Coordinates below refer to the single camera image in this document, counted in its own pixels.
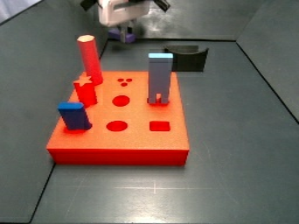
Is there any grey-blue arch block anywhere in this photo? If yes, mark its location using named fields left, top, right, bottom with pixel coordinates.
left=148, top=52, right=173, bottom=104

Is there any red peg board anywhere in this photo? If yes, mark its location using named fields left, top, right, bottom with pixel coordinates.
left=46, top=71, right=189, bottom=165

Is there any purple rectangle block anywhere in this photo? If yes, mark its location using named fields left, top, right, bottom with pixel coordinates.
left=108, top=28, right=136, bottom=44

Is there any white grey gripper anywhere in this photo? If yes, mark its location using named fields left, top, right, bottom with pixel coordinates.
left=80, top=0, right=171, bottom=43

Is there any black fixture stand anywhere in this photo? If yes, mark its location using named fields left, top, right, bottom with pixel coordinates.
left=163, top=45, right=209, bottom=72

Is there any red hexagonal tall peg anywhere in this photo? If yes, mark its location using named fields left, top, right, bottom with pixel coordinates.
left=77, top=35, right=103, bottom=85

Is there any dark blue short peg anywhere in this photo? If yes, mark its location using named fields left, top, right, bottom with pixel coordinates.
left=57, top=102, right=92, bottom=130

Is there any red star peg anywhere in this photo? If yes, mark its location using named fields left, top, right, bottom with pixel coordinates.
left=72, top=72, right=97, bottom=108

